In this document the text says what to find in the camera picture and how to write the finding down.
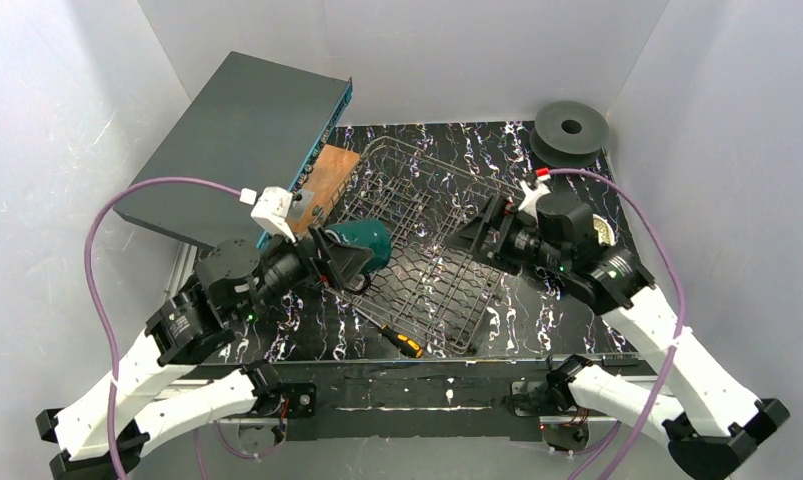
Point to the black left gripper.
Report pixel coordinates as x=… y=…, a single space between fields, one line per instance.
x=315 y=258

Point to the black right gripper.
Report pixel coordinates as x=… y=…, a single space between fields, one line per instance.
x=500 y=227

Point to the dark green glossy mug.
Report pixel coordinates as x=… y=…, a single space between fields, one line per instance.
x=369 y=233

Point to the pink patterned bowl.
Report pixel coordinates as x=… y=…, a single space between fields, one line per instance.
x=605 y=231

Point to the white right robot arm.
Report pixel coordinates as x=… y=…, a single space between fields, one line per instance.
x=708 y=421

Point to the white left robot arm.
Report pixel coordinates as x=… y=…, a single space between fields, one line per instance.
x=122 y=418

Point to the yellow black screwdriver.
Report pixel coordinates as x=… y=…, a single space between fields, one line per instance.
x=404 y=344

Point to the black filament spool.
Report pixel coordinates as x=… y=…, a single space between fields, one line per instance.
x=568 y=134

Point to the wooden board with bracket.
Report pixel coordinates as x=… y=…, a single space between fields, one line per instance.
x=322 y=184

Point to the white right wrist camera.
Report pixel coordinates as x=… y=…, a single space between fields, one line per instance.
x=534 y=186

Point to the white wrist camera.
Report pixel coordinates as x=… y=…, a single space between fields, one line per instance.
x=270 y=210
x=534 y=186

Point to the grey wire dish rack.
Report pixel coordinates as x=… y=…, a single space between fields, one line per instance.
x=423 y=191

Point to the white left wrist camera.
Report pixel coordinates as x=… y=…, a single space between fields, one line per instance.
x=270 y=210

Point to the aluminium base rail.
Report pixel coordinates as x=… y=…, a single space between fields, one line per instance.
x=409 y=397

